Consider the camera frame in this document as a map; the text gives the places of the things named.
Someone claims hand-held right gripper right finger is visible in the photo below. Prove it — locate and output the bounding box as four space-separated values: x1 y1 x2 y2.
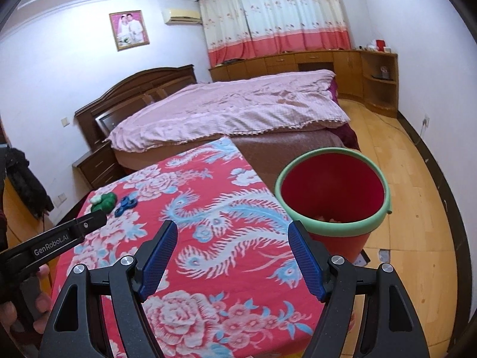
288 221 425 358

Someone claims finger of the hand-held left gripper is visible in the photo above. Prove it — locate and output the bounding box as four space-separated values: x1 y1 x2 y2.
74 211 108 237

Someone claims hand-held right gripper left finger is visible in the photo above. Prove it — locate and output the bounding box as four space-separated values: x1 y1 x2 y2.
39 220 179 358

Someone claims red bucket with green rim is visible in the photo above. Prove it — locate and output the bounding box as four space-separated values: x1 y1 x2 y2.
275 148 394 265

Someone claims person's left hand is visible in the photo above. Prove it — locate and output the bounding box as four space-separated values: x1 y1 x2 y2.
32 265 53 336

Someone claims green and white soft toy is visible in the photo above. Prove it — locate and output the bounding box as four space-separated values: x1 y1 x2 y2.
90 193 117 214

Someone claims blue fidget spinner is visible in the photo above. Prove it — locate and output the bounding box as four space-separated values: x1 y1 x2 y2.
114 195 139 217

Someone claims wooden wardrobe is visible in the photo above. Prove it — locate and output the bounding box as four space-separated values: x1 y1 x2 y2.
0 179 56 254

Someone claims dark wooden nightstand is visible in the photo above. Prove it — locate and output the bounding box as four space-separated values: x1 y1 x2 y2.
72 145 125 191

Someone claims red floral printed tablecloth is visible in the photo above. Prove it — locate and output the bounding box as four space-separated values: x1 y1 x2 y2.
50 137 354 358

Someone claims black jacket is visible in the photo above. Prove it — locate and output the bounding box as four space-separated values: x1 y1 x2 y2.
5 147 55 215

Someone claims bed with pink quilt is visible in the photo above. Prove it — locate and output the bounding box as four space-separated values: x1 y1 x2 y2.
112 78 361 180

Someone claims dark wooden headboard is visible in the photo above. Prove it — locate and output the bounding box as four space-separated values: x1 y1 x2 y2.
75 64 197 150

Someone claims pink checked quilt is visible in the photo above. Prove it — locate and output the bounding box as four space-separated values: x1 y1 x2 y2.
106 69 351 153

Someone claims wooden corner shelf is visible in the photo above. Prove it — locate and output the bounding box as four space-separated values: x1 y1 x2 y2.
360 50 399 118

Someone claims long wooden cabinet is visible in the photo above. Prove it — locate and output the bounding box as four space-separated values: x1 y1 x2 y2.
208 49 364 99

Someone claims cream and red floral curtain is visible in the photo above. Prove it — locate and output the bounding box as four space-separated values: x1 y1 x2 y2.
238 0 353 60
197 0 254 68

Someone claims thin floor cable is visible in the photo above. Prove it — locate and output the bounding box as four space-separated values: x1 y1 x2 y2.
369 112 425 144

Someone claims framed wall photo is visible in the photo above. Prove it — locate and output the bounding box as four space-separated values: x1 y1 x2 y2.
109 10 150 52

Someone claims wall air conditioner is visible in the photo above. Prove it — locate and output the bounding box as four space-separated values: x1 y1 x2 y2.
161 8 202 26

